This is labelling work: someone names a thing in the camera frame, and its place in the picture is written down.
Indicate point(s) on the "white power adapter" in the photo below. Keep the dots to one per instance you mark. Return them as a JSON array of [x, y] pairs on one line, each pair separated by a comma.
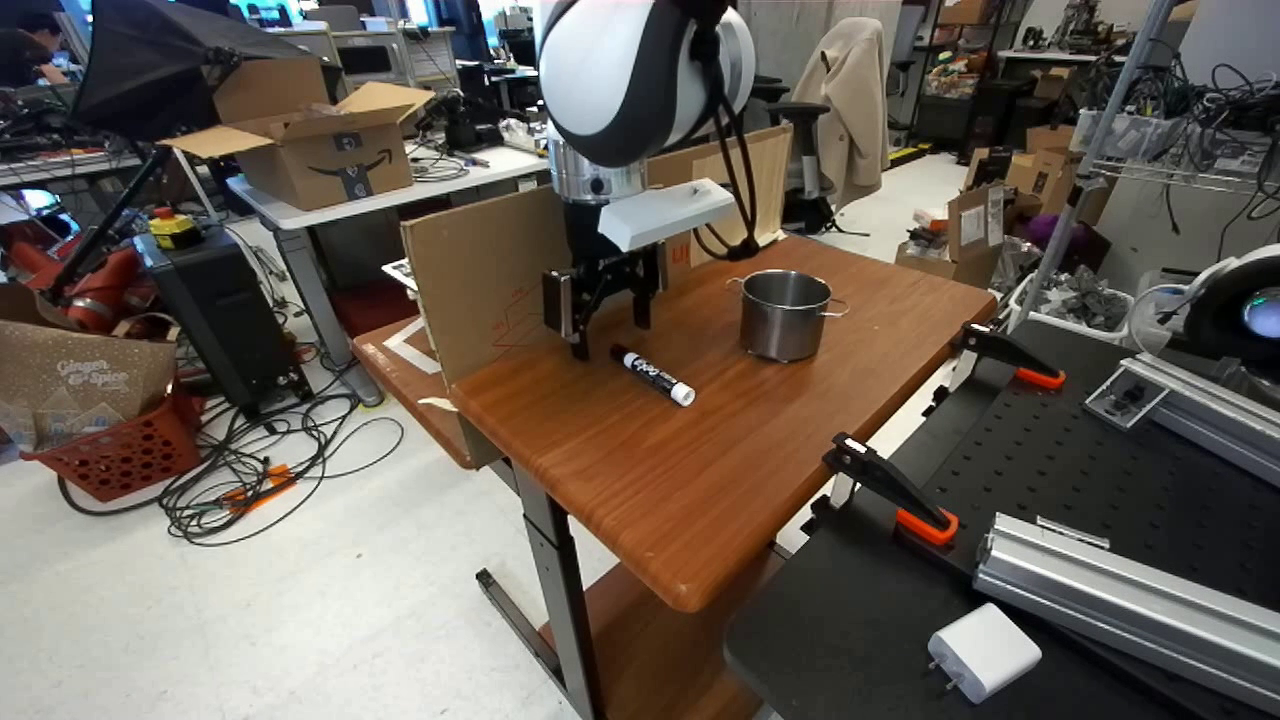
[[985, 649]]

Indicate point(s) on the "brown paper bag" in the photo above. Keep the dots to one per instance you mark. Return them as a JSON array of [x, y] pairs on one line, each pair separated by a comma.
[[73, 380]]

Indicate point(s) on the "black perforated breadboard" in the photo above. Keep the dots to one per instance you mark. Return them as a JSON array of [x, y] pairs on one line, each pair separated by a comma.
[[1067, 460]]

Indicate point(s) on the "grey metal table leg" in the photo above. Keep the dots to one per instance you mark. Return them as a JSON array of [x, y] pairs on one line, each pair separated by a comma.
[[563, 586]]

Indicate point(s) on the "red floor equipment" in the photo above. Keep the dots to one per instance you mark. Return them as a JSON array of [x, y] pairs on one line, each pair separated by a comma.
[[93, 284]]

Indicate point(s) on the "yellow emergency stop button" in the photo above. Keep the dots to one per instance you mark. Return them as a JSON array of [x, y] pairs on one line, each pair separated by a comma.
[[175, 227]]

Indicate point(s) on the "small grey socket plate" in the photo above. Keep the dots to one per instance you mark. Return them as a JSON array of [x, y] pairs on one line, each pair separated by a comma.
[[1125, 396]]

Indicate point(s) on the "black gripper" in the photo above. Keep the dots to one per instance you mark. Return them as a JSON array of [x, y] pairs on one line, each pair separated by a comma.
[[602, 277]]

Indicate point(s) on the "black and white marker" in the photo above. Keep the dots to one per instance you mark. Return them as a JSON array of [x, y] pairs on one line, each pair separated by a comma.
[[654, 378]]

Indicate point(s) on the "large black orange clamp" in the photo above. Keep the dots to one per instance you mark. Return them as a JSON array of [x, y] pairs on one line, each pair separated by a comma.
[[888, 488]]

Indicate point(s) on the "black controller box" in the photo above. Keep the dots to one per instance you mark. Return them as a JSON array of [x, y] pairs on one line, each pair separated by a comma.
[[221, 322]]

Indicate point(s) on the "red plastic basket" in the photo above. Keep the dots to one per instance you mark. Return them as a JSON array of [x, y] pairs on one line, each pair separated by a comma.
[[125, 457]]

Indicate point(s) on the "small black orange clamp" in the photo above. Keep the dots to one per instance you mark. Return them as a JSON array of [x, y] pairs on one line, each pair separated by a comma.
[[1018, 358]]

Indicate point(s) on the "slanted silver metal pole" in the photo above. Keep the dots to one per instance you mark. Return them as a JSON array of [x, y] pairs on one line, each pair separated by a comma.
[[1093, 145]]

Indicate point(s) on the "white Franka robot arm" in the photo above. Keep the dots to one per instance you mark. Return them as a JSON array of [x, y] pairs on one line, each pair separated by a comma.
[[602, 67]]

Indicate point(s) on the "open cardboard shipping box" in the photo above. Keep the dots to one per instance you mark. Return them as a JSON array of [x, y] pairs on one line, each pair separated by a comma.
[[322, 154]]

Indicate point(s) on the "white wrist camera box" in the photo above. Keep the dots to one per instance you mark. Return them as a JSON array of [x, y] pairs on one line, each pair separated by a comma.
[[665, 215]]

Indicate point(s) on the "narrow aluminium extrusion rail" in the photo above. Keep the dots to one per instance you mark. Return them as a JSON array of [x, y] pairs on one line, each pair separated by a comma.
[[1222, 416]]

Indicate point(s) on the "large brown cardboard panel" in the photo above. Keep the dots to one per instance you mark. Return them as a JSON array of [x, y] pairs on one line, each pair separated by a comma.
[[487, 283]]

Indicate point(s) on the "stacked brown cardboard boxes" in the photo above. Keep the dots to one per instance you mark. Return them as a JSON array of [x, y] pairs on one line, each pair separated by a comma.
[[1047, 164]]

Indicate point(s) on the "silver metal pot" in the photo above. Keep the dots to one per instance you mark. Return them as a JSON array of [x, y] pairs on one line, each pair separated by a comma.
[[785, 328]]

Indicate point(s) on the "black photo umbrella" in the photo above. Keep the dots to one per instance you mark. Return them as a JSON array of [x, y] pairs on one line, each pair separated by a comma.
[[154, 63]]

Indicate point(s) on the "wide aluminium extrusion rail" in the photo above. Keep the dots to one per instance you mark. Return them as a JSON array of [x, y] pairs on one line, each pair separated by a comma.
[[1134, 603]]

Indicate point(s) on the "labelled cardboard box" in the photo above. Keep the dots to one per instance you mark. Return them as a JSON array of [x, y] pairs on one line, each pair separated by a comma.
[[979, 233]]

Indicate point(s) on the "grey office desk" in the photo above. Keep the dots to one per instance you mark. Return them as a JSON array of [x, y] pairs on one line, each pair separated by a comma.
[[401, 195]]

